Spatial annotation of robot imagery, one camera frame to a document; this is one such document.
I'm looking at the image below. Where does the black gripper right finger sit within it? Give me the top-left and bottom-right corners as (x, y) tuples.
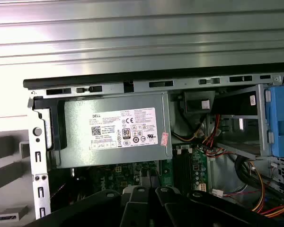
(155, 186), (284, 227)

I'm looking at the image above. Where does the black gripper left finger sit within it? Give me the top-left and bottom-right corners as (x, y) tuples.
(34, 186), (155, 227)

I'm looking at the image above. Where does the black RAM slot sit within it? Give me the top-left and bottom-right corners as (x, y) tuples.
(174, 150), (179, 191)
(183, 150), (188, 194)
(187, 150), (192, 196)
(178, 150), (184, 192)

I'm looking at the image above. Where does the green motherboard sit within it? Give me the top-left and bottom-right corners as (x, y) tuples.
(89, 145), (209, 198)

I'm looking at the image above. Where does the grey power supply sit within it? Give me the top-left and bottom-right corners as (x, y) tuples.
(56, 91), (173, 170)

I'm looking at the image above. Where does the white power supply label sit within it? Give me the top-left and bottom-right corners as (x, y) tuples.
(88, 107), (159, 150)

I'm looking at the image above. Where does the grey parts rack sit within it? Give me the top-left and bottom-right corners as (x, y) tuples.
(0, 131), (31, 222)

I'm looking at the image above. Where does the grey metal drive cage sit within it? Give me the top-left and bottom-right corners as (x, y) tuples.
(213, 82), (275, 159)

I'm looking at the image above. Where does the blue drive bay latch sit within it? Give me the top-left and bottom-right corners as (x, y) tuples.
(264, 85), (284, 157)

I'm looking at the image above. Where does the black PC case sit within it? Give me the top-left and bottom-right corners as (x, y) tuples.
(23, 70), (284, 227)

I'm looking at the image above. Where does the black round cable bundle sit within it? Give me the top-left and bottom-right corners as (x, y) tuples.
(234, 155), (255, 190)

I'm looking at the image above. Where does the coloured power wire bundle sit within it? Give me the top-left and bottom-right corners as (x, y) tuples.
(171, 113), (284, 218)

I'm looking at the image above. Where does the black plastic case bracket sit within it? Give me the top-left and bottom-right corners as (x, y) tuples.
(32, 96), (67, 152)

